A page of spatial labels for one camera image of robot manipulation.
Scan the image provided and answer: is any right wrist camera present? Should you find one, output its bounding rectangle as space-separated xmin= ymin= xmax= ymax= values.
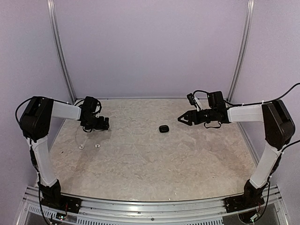
xmin=187 ymin=93 xmax=202 ymax=112

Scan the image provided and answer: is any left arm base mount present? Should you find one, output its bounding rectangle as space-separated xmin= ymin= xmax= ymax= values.
xmin=41 ymin=193 xmax=82 ymax=214

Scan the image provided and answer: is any left aluminium frame post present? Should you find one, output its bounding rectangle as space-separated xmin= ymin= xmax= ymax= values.
xmin=46 ymin=0 xmax=77 ymax=103

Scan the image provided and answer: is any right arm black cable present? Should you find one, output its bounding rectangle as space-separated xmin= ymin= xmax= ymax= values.
xmin=193 ymin=82 xmax=300 ymax=153

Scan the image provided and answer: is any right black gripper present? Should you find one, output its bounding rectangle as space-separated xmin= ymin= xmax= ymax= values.
xmin=178 ymin=108 xmax=217 ymax=125

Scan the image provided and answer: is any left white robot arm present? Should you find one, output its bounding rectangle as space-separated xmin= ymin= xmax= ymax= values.
xmin=15 ymin=96 xmax=109 ymax=209

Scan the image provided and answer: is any front aluminium rail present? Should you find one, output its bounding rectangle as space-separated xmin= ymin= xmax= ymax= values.
xmin=16 ymin=189 xmax=290 ymax=225

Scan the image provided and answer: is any right aluminium frame post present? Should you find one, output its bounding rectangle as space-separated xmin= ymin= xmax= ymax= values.
xmin=227 ymin=0 xmax=255 ymax=102

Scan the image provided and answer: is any black earbud charging case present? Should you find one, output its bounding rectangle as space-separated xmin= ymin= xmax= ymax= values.
xmin=159 ymin=125 xmax=169 ymax=133

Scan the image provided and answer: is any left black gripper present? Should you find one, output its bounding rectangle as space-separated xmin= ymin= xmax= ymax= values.
xmin=84 ymin=115 xmax=109 ymax=130

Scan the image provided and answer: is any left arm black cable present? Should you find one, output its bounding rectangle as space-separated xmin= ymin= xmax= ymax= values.
xmin=15 ymin=97 xmax=103 ymax=139

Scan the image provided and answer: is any aluminium frame post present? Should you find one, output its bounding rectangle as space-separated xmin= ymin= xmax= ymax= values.
xmin=46 ymin=0 xmax=77 ymax=103
xmin=227 ymin=0 xmax=255 ymax=102

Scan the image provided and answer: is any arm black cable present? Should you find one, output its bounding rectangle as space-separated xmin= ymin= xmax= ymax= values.
xmin=193 ymin=82 xmax=300 ymax=153
xmin=15 ymin=97 xmax=103 ymax=139

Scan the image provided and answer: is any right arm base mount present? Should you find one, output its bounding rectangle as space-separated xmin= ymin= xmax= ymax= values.
xmin=224 ymin=188 xmax=265 ymax=213

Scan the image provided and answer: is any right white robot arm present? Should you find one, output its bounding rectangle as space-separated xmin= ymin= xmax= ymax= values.
xmin=178 ymin=91 xmax=295 ymax=212

